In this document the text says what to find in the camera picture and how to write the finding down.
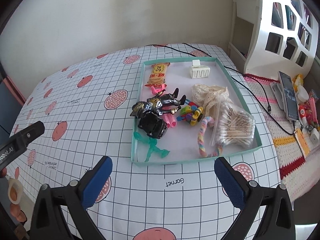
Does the white shelf unit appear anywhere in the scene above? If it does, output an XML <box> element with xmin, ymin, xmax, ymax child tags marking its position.
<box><xmin>228</xmin><ymin>0</ymin><xmax>260</xmax><ymax>73</ymax></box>

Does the black foil candy wrapper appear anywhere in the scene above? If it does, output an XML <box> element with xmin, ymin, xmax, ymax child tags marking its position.
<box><xmin>130</xmin><ymin>88</ymin><xmax>187</xmax><ymax>119</ymax></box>

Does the black hair claw clip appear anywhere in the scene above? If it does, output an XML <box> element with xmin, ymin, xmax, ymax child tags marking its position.
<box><xmin>138</xmin><ymin>113</ymin><xmax>168</xmax><ymax>139</ymax></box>

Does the teal cardboard tray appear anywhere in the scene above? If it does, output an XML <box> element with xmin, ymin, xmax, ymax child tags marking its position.
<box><xmin>131</xmin><ymin>57</ymin><xmax>262</xmax><ymax>165</ymax></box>

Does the grey remote control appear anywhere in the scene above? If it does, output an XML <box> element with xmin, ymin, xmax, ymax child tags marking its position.
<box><xmin>270</xmin><ymin>82</ymin><xmax>284</xmax><ymax>110</ymax></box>

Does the pastel braided rope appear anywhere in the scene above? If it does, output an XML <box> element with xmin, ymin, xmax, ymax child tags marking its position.
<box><xmin>197</xmin><ymin>116</ymin><xmax>224</xmax><ymax>158</ymax></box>

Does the black smartphone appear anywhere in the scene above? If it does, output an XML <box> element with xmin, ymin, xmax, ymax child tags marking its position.
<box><xmin>278</xmin><ymin>72</ymin><xmax>299</xmax><ymax>121</ymax></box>

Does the red white tube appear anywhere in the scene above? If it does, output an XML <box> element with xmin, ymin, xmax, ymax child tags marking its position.
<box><xmin>298</xmin><ymin>105</ymin><xmax>308</xmax><ymax>127</ymax></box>

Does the orange rice cracker packet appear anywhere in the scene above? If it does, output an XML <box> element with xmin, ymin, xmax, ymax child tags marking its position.
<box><xmin>146</xmin><ymin>62</ymin><xmax>170</xmax><ymax>87</ymax></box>

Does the pomegranate grid tablecloth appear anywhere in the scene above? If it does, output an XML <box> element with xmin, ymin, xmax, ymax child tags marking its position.
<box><xmin>4</xmin><ymin>43</ymin><xmax>281</xmax><ymax>240</ymax></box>

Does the cream hair claw clip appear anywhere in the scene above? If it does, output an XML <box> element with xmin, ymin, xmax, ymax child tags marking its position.
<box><xmin>189</xmin><ymin>60</ymin><xmax>210</xmax><ymax>79</ymax></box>

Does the colourful plastic link toy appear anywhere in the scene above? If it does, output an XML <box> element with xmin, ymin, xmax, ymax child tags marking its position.
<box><xmin>176</xmin><ymin>99</ymin><xmax>203</xmax><ymax>126</ymax></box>

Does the cotton swab bag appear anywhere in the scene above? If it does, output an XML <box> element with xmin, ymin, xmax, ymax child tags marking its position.
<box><xmin>210</xmin><ymin>100</ymin><xmax>255</xmax><ymax>148</ymax></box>

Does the black charging cable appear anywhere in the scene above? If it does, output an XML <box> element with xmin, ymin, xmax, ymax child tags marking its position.
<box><xmin>145</xmin><ymin>42</ymin><xmax>298</xmax><ymax>136</ymax></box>

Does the cream lace scrunchie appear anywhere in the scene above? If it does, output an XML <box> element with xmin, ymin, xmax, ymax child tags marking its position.
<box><xmin>191</xmin><ymin>84</ymin><xmax>232</xmax><ymax>120</ymax></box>

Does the crochet striped blanket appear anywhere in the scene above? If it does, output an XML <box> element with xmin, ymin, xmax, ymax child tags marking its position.
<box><xmin>245</xmin><ymin>76</ymin><xmax>319</xmax><ymax>201</ymax></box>

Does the pink hair roller clip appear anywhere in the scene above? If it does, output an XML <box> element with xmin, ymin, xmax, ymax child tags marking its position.
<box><xmin>144</xmin><ymin>83</ymin><xmax>177</xmax><ymax>128</ymax></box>

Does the orange paper tag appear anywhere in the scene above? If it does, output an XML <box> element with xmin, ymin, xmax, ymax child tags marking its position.
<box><xmin>294</xmin><ymin>128</ymin><xmax>310</xmax><ymax>158</ymax></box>

